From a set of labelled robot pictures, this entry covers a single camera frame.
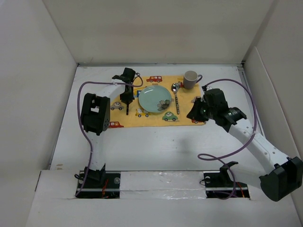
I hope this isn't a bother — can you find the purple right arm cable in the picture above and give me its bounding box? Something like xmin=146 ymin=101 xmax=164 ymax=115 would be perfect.
xmin=197 ymin=78 xmax=258 ymax=201

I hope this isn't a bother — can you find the lavender ceramic mug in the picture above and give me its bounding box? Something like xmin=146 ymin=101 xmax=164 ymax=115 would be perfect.
xmin=183 ymin=70 xmax=203 ymax=90

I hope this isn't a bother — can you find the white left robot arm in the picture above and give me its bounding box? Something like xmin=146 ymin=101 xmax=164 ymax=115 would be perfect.
xmin=77 ymin=68 xmax=140 ymax=188

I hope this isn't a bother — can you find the aluminium table edge rail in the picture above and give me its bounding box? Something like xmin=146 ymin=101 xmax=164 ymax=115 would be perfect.
xmin=78 ymin=62 xmax=242 ymax=67

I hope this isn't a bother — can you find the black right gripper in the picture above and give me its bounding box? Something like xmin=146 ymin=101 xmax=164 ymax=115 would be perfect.
xmin=186 ymin=97 xmax=216 ymax=122

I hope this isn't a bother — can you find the green ceramic plate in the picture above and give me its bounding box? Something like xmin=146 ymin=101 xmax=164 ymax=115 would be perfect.
xmin=138 ymin=85 xmax=172 ymax=113

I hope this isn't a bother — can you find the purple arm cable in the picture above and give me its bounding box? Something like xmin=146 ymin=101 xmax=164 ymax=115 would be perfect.
xmin=75 ymin=73 xmax=143 ymax=197
xmin=197 ymin=78 xmax=258 ymax=201

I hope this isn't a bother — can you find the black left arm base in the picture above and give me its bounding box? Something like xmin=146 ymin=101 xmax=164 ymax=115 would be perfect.
xmin=74 ymin=166 xmax=121 ymax=199

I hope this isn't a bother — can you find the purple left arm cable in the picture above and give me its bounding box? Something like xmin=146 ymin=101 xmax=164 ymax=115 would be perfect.
xmin=75 ymin=73 xmax=143 ymax=197

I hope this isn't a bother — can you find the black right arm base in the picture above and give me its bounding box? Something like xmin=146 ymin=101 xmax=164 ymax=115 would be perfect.
xmin=199 ymin=165 xmax=250 ymax=200

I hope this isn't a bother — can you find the silver metal spoon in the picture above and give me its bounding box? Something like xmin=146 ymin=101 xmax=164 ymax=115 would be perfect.
xmin=171 ymin=83 xmax=180 ymax=114

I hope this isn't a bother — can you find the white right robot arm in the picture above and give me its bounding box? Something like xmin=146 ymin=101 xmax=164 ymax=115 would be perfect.
xmin=187 ymin=88 xmax=303 ymax=201

